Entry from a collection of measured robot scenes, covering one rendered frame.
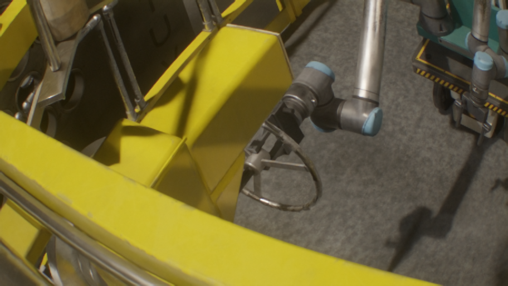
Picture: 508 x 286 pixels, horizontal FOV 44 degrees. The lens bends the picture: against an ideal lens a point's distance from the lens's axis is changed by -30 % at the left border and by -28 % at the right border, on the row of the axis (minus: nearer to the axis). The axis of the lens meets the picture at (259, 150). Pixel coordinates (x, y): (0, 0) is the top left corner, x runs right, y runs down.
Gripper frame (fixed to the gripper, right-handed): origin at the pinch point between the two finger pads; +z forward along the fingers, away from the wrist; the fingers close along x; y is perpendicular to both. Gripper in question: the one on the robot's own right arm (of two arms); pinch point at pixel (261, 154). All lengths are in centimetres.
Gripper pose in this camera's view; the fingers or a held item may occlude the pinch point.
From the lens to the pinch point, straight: 221.7
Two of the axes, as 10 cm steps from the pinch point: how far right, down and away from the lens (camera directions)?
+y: 7.3, 0.9, -6.7
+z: -5.2, 7.2, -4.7
